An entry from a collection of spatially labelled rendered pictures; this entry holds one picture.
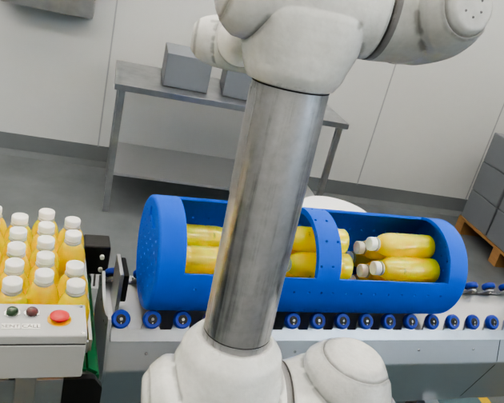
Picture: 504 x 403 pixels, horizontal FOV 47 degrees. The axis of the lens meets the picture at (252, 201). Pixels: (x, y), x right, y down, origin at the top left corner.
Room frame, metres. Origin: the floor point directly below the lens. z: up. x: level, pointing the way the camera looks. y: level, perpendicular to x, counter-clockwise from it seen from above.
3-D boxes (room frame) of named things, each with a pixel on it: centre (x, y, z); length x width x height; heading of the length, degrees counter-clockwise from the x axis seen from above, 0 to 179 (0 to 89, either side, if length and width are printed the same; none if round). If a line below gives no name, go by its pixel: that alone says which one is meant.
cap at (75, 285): (1.04, 0.32, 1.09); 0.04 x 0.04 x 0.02
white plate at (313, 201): (1.97, -0.31, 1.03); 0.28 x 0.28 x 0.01
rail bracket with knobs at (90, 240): (1.41, 0.39, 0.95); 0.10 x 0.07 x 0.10; 23
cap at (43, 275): (1.05, 0.39, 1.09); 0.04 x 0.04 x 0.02
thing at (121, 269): (1.24, 0.27, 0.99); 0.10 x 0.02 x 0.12; 23
